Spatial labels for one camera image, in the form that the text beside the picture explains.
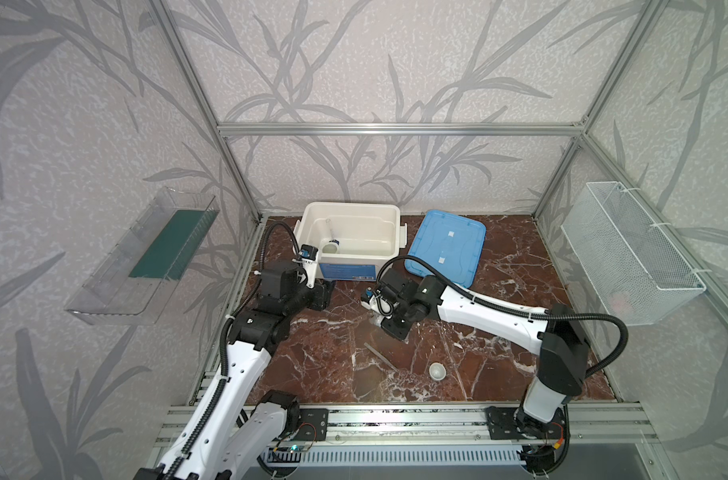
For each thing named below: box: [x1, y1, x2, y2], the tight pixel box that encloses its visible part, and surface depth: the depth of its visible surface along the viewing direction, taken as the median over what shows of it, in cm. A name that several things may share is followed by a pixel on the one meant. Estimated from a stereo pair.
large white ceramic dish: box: [321, 242, 339, 255], surface depth 110 cm
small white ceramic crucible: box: [429, 362, 447, 381], surface depth 82 cm
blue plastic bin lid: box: [405, 210, 487, 287], surface depth 114 cm
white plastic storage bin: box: [293, 204, 408, 282], surface depth 101 cm
